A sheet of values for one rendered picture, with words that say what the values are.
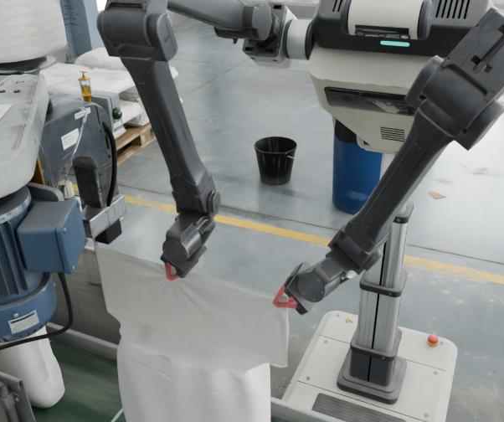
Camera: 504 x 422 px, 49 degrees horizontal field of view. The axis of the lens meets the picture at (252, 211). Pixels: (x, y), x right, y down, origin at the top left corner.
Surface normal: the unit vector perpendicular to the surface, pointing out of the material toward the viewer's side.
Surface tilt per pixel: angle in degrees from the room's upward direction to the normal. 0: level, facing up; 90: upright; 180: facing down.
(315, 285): 80
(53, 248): 90
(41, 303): 91
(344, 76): 40
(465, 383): 0
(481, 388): 0
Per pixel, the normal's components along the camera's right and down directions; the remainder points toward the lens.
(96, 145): 0.91, 0.18
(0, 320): 0.23, 0.51
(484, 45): -0.38, -0.01
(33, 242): 0.00, 0.50
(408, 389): -0.02, -0.87
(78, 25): -0.41, 0.46
